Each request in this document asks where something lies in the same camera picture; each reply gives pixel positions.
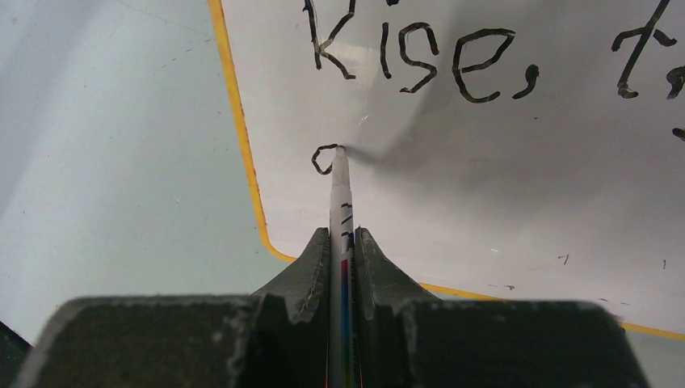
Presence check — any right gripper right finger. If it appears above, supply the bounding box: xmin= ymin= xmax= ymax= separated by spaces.
xmin=355 ymin=227 xmax=649 ymax=387

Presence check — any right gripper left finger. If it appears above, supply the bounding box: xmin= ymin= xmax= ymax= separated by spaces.
xmin=14 ymin=228 xmax=330 ymax=387

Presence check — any black whiteboard marker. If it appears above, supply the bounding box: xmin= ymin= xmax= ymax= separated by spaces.
xmin=327 ymin=145 xmax=355 ymax=387

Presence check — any yellow framed whiteboard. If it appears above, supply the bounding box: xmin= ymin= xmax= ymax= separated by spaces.
xmin=208 ymin=1 xmax=684 ymax=338

